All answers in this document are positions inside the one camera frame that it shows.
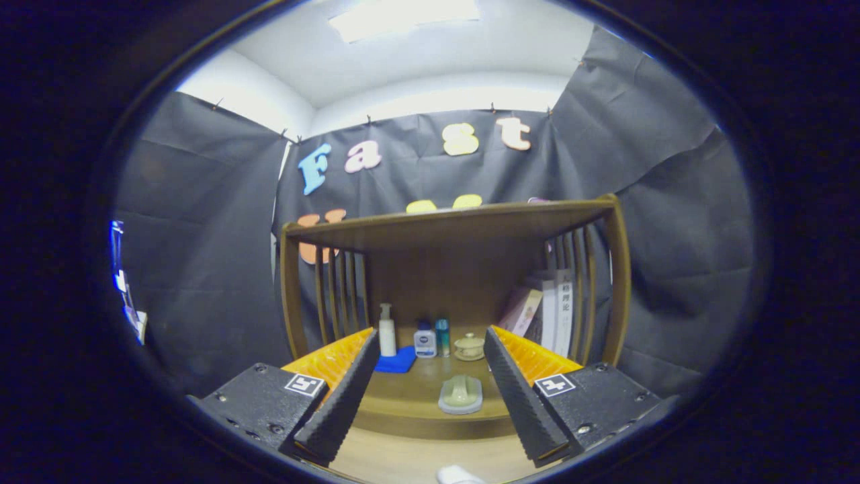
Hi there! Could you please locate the white pump bottle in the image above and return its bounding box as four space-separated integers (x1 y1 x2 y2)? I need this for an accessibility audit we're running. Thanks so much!
378 302 397 358

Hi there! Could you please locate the ceiling light panel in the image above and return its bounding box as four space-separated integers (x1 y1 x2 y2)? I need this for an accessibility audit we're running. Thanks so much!
328 0 481 42

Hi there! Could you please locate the pink and white leaning book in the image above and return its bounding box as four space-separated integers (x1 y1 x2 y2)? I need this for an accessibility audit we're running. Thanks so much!
497 288 544 338

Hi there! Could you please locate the black backdrop cloth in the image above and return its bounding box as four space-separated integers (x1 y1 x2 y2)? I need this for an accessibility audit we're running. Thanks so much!
114 27 757 397

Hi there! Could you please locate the wooden drawer with black knob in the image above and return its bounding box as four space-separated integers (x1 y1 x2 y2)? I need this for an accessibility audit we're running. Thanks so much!
328 427 562 484

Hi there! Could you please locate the beige lidded ceramic cup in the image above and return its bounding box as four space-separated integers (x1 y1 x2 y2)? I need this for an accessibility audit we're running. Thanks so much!
454 333 486 362

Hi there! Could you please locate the white lotion bottle blue cap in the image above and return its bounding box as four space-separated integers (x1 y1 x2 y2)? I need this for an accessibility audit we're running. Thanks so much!
414 320 437 359

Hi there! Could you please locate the wooden countertop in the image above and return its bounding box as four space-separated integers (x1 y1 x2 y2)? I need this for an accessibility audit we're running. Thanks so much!
353 326 521 441

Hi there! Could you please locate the thin white book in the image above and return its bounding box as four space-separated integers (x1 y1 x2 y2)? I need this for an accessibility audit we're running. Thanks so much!
537 276 558 354

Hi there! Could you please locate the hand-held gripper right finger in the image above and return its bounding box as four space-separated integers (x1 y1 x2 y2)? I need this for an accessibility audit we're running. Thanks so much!
484 325 679 469

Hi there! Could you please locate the blue folded cloth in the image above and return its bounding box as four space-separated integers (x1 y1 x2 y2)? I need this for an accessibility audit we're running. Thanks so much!
374 346 418 374

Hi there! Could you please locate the wooden cabinet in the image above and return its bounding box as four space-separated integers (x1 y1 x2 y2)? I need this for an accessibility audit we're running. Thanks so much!
279 194 632 441

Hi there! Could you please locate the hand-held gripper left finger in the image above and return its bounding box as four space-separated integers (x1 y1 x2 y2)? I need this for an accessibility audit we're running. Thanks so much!
187 327 381 468

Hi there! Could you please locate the white book with black lettering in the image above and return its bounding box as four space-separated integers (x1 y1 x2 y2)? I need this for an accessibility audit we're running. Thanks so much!
554 269 575 359

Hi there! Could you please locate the pale green scrubbing brush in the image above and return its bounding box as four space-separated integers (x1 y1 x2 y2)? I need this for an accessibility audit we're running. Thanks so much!
438 374 484 415

